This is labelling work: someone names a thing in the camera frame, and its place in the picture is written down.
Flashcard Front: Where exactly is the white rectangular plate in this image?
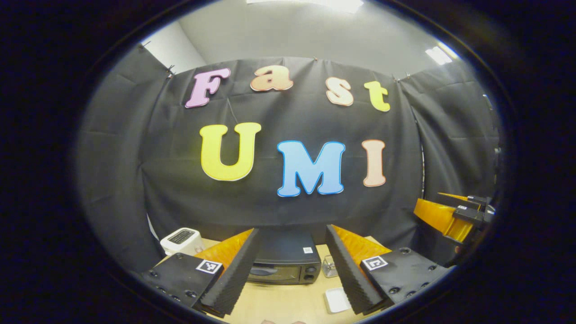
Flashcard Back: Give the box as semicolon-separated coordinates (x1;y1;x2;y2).
324;288;352;315

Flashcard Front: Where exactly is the white toaster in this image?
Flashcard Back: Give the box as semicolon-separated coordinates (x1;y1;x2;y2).
160;227;204;257

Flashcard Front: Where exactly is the black electric oven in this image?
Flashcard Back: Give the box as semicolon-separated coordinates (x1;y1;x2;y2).
247;229;323;285

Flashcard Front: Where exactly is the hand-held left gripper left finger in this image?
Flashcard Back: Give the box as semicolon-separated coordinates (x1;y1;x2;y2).
141;228;261;316

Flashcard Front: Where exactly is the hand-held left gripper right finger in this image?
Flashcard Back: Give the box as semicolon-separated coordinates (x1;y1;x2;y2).
325;224;452;315

